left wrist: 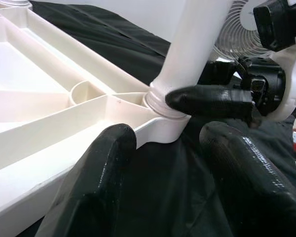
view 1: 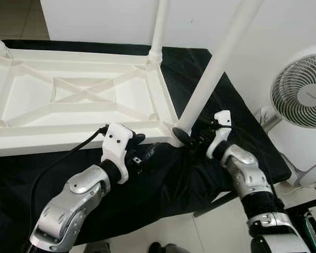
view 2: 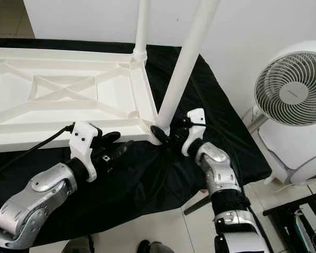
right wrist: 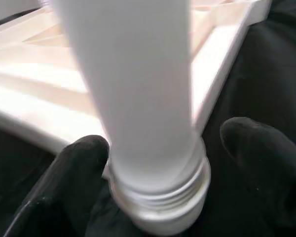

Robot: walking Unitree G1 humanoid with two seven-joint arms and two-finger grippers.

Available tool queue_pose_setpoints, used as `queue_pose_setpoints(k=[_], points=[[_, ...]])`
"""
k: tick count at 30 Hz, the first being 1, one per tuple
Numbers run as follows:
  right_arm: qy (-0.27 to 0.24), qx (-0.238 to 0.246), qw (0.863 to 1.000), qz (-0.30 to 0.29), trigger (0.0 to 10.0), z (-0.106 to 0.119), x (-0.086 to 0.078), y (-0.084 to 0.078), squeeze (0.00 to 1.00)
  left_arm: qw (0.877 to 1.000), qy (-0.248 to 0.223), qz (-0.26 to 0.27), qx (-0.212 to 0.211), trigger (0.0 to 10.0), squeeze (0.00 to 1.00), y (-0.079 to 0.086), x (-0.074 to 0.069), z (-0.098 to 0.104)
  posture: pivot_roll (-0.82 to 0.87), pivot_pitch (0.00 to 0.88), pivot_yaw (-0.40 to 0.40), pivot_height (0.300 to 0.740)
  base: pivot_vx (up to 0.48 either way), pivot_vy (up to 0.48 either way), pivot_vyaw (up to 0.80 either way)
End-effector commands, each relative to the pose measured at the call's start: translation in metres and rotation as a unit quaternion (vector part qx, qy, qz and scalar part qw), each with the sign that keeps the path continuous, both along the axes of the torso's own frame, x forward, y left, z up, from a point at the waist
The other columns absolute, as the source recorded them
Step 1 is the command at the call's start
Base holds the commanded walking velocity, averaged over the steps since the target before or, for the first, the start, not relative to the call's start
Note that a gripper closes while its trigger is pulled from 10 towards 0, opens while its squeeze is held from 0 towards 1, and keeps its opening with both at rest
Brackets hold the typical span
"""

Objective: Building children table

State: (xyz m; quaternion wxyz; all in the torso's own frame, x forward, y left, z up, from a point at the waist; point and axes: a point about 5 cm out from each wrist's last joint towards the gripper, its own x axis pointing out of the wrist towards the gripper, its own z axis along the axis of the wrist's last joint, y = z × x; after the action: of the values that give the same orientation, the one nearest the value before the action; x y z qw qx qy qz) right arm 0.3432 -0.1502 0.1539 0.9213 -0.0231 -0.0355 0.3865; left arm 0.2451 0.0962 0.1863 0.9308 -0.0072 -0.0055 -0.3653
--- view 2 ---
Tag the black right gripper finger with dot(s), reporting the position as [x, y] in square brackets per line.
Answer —
[159, 135]

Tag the white plastic table leg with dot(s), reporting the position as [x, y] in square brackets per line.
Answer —
[187, 58]
[141, 26]

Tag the white plastic table top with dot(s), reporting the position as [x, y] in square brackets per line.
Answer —
[52, 68]

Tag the black tablecloth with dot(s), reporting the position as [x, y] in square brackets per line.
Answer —
[152, 179]

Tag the grey left robot foot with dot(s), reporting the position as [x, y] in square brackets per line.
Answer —
[79, 246]

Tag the grey robot foot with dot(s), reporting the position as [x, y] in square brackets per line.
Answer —
[79, 246]
[155, 247]

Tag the grey right robot foot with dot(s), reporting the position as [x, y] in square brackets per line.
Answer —
[155, 247]

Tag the white floor fan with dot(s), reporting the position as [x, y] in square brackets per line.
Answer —
[292, 87]

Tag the green white appliance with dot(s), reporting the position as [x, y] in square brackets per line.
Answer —
[300, 229]

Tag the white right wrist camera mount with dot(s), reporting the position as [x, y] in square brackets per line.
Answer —
[194, 129]

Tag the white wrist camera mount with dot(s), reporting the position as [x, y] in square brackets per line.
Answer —
[84, 139]
[194, 129]

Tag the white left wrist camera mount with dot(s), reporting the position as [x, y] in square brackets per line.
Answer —
[84, 139]

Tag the dark metal table frame bar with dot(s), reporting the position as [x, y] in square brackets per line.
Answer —
[195, 206]

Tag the black metal furniture frame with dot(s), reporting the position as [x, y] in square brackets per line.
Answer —
[282, 210]

